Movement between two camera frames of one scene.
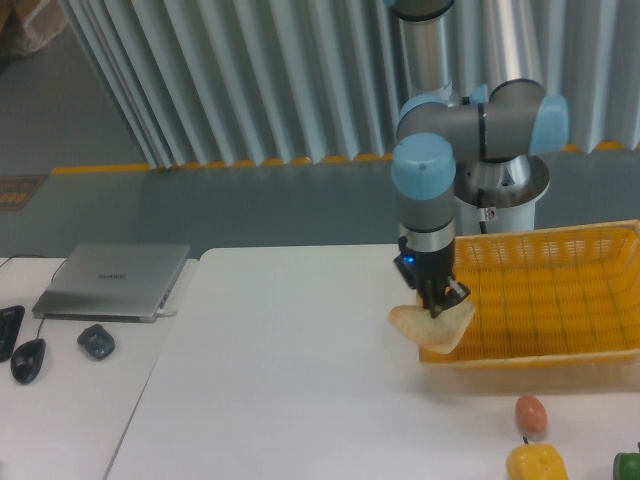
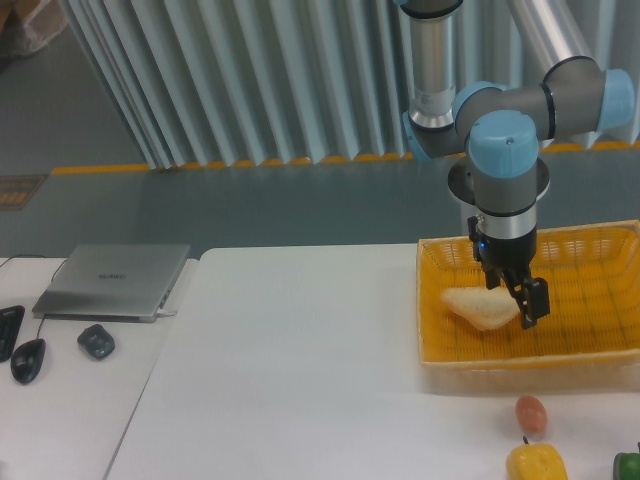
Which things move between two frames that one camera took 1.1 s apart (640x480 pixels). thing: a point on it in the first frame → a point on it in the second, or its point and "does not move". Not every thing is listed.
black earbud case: [97, 341] does not move
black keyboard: [10, 322] does not move
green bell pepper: [626, 466] does not move
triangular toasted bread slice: [440, 333] → [483, 307]
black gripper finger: [455, 292] → [530, 295]
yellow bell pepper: [535, 461] does not move
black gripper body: [427, 273] → [502, 254]
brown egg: [531, 414] does not move
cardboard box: [28, 26] does not move
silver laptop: [128, 283] does not move
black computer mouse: [26, 360] does not move
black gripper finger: [429, 298] → [493, 279]
